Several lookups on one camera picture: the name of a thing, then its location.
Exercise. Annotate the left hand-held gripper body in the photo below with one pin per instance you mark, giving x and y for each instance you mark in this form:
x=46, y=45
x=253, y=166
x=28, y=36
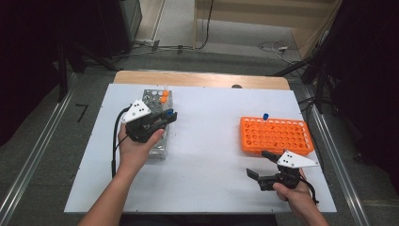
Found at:
x=136, y=113

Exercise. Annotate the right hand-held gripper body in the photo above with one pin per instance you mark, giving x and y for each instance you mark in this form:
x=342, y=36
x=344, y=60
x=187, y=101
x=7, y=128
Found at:
x=295, y=160

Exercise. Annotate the silver metal tube rack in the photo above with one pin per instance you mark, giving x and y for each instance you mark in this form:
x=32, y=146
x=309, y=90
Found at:
x=156, y=101

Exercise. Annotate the orange-capped clear tube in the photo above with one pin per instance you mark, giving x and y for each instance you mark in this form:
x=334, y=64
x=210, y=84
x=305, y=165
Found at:
x=165, y=93
x=163, y=99

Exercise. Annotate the orange plastic tube rack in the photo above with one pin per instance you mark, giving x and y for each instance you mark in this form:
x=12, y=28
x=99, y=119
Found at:
x=276, y=135

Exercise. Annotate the person's right hand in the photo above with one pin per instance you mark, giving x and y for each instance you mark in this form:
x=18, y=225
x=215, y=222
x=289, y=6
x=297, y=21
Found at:
x=295, y=196

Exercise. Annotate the person's left hand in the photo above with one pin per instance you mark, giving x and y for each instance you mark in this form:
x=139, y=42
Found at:
x=135, y=155

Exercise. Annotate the white board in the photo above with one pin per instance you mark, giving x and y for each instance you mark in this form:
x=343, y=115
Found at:
x=204, y=141

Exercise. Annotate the wooden table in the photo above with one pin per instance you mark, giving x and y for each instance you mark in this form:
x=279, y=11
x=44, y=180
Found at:
x=188, y=78

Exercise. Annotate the power strip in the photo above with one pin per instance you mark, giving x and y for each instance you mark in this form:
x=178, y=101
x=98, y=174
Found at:
x=146, y=41

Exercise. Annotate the dark round table cap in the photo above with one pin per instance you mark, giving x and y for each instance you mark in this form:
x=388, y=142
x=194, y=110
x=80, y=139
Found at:
x=236, y=86

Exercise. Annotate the black metal stand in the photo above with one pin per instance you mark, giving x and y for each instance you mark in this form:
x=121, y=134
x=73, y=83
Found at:
x=61, y=75
x=320, y=84

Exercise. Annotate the black cabinet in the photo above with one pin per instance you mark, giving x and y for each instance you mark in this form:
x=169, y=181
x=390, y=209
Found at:
x=122, y=25

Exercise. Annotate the dark curtain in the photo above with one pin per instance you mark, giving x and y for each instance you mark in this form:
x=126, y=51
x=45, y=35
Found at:
x=28, y=47
x=370, y=62

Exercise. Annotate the light wooden furniture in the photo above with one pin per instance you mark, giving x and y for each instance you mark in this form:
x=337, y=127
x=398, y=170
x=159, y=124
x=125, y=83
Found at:
x=251, y=15

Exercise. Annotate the metal floor rail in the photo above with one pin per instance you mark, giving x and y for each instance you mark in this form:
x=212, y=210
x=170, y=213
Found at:
x=34, y=150
x=353, y=194

